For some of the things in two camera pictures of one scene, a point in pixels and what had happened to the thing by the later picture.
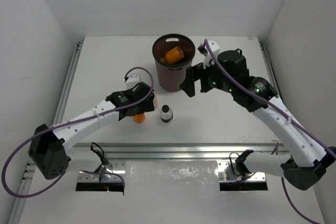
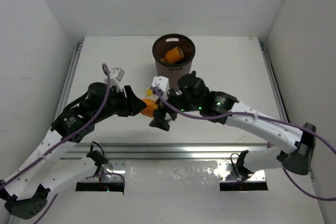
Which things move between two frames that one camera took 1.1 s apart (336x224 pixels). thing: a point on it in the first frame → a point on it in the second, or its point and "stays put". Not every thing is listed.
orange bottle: (173, 55) stays put
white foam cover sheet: (171, 180) stays put
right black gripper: (199, 72) → (159, 114)
